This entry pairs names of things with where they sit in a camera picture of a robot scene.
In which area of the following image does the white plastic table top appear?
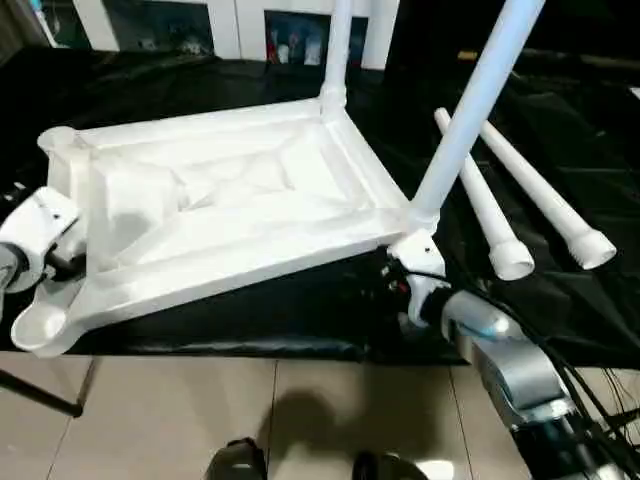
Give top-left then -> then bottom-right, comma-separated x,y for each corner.
9,97 -> 442,360

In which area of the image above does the black work mat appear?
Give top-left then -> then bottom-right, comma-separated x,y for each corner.
0,44 -> 640,366

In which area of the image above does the black metal table leg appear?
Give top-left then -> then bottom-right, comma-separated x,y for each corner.
0,368 -> 84,419

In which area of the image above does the dark right robot foot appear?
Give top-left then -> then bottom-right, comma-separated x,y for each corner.
352,451 -> 424,480

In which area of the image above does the dark robot foot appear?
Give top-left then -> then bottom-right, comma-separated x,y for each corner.
352,451 -> 424,480
206,438 -> 267,480

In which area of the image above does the white pipe with blue bands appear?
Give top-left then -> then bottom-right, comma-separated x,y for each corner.
29,0 -> 59,49

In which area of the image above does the grey curtain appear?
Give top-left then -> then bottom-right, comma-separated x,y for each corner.
0,0 -> 32,66

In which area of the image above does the white blue patterned container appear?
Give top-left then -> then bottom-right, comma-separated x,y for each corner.
303,29 -> 322,65

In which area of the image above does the dark left robot foot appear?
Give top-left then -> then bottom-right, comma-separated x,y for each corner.
206,438 -> 267,480

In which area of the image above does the white glass door cabinet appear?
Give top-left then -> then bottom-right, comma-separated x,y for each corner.
72,0 -> 401,71

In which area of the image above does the dark metal bar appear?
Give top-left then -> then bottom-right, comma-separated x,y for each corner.
519,49 -> 640,67

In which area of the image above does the black right camera cable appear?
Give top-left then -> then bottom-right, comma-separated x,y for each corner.
414,269 -> 640,451

